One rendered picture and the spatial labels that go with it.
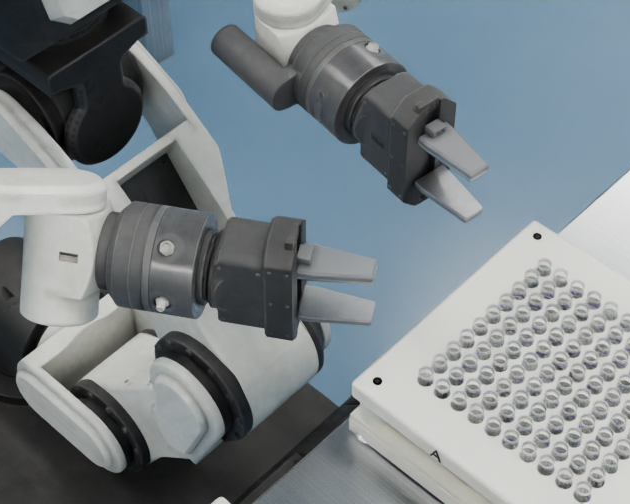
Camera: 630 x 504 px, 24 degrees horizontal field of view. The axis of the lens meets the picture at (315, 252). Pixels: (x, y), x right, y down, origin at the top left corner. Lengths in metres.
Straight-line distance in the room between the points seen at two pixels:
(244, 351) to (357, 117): 0.38
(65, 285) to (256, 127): 1.51
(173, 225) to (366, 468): 0.26
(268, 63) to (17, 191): 0.29
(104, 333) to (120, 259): 0.85
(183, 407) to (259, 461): 0.46
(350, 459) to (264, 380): 0.36
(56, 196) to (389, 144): 0.30
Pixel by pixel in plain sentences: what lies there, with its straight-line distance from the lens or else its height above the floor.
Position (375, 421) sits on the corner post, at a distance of 1.22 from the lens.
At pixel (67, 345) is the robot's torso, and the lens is 1.96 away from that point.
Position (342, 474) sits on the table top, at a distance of 1.23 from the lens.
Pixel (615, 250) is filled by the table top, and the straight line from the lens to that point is 1.40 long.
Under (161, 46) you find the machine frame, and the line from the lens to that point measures 2.79.
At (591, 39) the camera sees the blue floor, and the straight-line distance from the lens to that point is 2.90.
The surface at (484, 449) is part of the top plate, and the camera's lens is 1.16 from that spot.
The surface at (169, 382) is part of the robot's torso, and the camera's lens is 1.58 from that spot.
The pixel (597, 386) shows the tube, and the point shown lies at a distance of 1.20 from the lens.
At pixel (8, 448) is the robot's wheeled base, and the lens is 2.08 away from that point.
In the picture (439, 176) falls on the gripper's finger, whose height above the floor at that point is 0.95.
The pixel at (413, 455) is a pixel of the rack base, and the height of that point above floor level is 0.87.
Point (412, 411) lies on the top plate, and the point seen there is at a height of 0.92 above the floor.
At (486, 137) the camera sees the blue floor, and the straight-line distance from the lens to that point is 2.67.
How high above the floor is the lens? 1.89
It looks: 50 degrees down
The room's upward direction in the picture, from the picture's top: straight up
